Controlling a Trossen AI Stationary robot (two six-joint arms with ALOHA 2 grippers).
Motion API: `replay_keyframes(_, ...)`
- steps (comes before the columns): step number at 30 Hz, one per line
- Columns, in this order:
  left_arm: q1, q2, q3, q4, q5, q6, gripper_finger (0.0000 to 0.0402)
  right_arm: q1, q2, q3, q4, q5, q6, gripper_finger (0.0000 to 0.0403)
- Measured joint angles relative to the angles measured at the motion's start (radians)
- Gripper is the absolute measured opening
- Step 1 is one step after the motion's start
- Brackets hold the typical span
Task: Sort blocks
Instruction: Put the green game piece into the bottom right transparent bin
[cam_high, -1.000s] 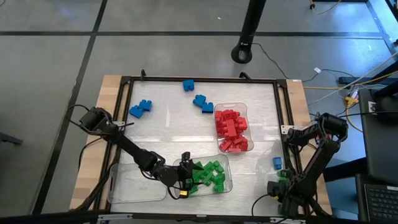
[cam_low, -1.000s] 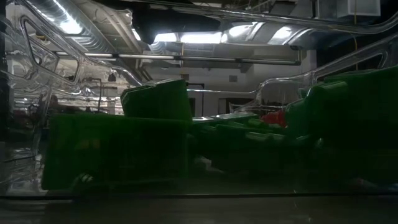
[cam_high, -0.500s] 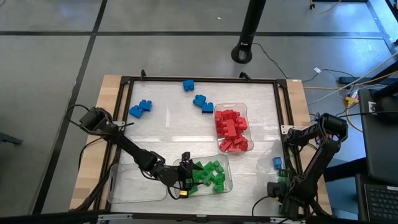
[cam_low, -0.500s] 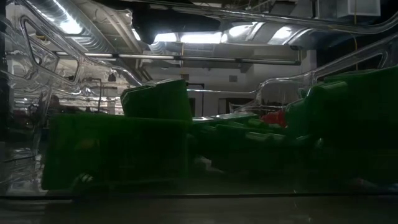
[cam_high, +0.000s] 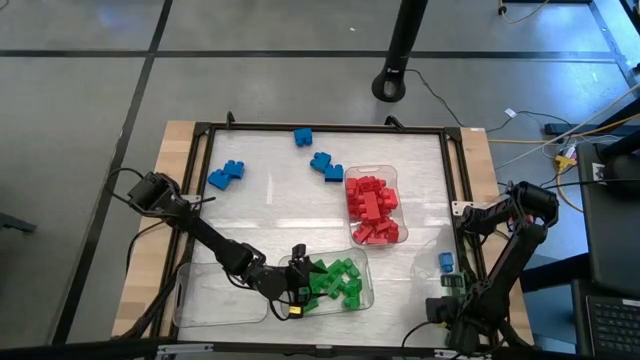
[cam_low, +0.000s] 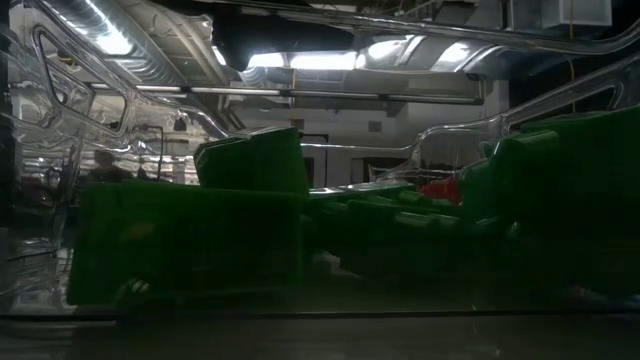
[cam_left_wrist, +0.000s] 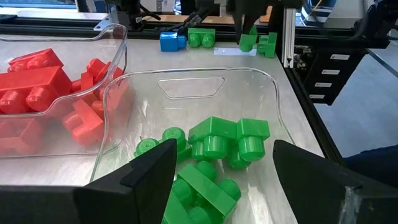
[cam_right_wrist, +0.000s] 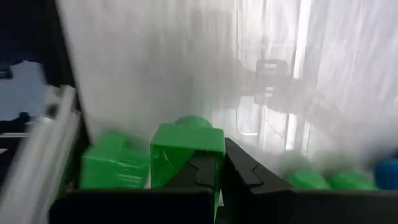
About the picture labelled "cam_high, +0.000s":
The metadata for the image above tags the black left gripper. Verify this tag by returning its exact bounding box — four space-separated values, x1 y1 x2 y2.
249 243 330 317

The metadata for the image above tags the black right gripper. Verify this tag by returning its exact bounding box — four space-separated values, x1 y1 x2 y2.
424 294 484 351

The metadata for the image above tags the clear plastic bin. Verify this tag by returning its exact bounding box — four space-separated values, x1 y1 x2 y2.
172 262 271 329
343 164 409 248
277 248 375 319

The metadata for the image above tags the white table mat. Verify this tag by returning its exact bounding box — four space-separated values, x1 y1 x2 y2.
189 130 469 347

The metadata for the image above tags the dark table leg bar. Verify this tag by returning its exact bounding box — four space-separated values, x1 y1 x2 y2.
517 252 594 295

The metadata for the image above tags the black laptop keyboard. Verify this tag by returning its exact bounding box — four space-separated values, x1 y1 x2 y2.
584 294 640 357

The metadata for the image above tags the black monitor panel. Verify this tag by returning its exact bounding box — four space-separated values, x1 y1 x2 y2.
577 142 640 299

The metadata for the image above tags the yellow power plug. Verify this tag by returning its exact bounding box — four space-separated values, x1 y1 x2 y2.
554 154 579 174

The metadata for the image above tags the black metal floor bar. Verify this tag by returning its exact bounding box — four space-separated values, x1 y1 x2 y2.
543 112 640 137

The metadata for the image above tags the grey furniture foot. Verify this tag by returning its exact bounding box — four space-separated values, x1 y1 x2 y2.
0 210 39 235

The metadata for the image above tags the black aluminium table frame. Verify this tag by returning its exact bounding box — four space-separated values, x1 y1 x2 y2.
149 112 501 349

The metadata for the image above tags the yellow floor cable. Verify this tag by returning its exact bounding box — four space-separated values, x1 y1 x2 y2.
487 113 640 146
498 0 551 25

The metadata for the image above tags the black floor cable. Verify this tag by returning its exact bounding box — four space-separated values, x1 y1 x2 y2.
404 68 574 135

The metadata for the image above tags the white cord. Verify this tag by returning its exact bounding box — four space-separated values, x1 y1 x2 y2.
494 82 640 171

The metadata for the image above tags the black metal frame leg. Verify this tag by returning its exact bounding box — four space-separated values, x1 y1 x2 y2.
587 0 640 89

